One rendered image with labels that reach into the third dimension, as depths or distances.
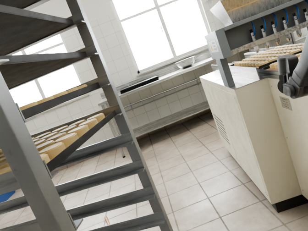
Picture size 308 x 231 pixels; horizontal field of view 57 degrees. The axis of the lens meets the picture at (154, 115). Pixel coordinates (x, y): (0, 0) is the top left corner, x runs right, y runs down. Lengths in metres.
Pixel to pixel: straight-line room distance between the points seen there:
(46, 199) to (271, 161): 1.54
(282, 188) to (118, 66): 3.48
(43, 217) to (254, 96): 1.42
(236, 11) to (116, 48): 3.27
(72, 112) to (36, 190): 4.48
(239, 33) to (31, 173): 1.50
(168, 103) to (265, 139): 3.22
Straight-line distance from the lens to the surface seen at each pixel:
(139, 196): 0.91
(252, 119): 1.71
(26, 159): 0.42
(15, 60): 0.53
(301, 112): 1.47
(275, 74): 1.60
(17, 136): 0.42
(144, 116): 4.82
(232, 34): 1.73
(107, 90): 0.82
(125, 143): 0.84
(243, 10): 1.74
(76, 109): 4.88
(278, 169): 1.86
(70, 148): 0.54
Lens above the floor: 1.14
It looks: 10 degrees down
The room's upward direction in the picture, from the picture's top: 21 degrees counter-clockwise
